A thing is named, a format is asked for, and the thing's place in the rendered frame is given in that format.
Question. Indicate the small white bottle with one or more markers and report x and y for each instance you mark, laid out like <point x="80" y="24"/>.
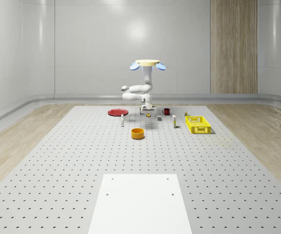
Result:
<point x="122" y="120"/>

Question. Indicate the white board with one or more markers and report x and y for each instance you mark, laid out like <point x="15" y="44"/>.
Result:
<point x="140" y="204"/>

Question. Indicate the drone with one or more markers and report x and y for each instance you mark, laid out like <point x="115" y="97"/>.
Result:
<point x="147" y="63"/>

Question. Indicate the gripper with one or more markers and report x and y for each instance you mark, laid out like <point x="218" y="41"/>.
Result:
<point x="147" y="107"/>

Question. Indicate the yellow basket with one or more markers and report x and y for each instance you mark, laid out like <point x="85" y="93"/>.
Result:
<point x="197" y="129"/>

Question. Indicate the red mug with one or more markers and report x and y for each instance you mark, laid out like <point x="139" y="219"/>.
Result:
<point x="167" y="111"/>

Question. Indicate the yellow bowl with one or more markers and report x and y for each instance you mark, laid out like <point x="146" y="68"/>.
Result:
<point x="137" y="134"/>

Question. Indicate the red plate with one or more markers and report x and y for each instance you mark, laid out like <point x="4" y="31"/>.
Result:
<point x="118" y="112"/>

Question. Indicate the white and yellow box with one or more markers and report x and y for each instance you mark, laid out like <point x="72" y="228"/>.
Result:
<point x="174" y="122"/>

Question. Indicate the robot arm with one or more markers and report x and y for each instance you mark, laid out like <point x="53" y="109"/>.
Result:
<point x="140" y="89"/>

